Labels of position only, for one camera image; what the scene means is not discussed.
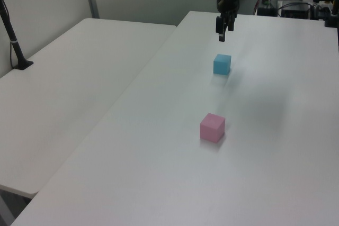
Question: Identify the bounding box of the blue cube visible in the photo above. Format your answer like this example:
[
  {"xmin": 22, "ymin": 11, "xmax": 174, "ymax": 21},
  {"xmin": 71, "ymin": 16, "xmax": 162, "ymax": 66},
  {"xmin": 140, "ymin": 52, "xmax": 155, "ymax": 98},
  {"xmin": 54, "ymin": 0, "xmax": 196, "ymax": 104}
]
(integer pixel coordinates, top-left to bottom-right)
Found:
[{"xmin": 213, "ymin": 53, "xmax": 232, "ymax": 76}]

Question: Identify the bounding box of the black pole with base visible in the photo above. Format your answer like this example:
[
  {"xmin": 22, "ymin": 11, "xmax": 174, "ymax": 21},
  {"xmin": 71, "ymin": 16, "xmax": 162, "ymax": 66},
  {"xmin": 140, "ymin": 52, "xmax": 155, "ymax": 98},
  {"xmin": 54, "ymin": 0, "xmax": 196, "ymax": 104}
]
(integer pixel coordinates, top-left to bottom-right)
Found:
[{"xmin": 0, "ymin": 0, "xmax": 34, "ymax": 71}]

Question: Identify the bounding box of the white side table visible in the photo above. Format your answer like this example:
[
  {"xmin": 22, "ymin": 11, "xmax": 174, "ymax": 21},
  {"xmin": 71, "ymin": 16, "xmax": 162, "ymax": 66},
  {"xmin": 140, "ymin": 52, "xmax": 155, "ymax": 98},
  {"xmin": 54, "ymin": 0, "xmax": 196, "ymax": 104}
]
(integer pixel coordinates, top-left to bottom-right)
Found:
[{"xmin": 0, "ymin": 17, "xmax": 177, "ymax": 200}]

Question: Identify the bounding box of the black camera stand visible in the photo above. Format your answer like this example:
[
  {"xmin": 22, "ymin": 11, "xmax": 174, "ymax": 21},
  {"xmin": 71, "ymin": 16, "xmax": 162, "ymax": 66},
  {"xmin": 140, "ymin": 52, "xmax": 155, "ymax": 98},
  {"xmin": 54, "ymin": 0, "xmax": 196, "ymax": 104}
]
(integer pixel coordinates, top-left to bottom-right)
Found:
[{"xmin": 312, "ymin": 0, "xmax": 339, "ymax": 28}]

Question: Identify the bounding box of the small black box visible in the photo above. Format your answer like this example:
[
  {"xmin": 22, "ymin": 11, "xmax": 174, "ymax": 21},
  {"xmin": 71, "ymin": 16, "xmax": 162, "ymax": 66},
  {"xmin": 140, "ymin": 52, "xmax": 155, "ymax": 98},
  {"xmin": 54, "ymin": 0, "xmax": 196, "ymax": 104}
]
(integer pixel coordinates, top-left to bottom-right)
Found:
[{"xmin": 257, "ymin": 6, "xmax": 276, "ymax": 16}]

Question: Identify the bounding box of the pink cube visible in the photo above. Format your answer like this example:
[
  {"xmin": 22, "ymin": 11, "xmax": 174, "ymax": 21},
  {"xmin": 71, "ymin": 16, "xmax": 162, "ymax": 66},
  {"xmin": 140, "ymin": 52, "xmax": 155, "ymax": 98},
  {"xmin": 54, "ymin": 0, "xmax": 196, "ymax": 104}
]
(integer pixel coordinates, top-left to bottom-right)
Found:
[{"xmin": 199, "ymin": 112, "xmax": 226, "ymax": 143}]

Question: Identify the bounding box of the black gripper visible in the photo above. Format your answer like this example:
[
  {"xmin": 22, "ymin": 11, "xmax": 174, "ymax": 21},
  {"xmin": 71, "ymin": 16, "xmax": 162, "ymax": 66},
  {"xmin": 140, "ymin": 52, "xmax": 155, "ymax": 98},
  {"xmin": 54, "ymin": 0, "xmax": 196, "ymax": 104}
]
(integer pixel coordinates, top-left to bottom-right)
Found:
[{"xmin": 215, "ymin": 0, "xmax": 239, "ymax": 43}]

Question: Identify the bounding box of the black electronics box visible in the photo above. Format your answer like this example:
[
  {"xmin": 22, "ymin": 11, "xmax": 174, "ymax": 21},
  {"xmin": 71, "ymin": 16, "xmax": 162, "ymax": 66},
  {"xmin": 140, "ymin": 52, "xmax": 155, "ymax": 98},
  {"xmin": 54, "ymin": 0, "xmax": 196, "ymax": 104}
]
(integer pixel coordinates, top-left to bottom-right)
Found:
[{"xmin": 280, "ymin": 3, "xmax": 313, "ymax": 20}]

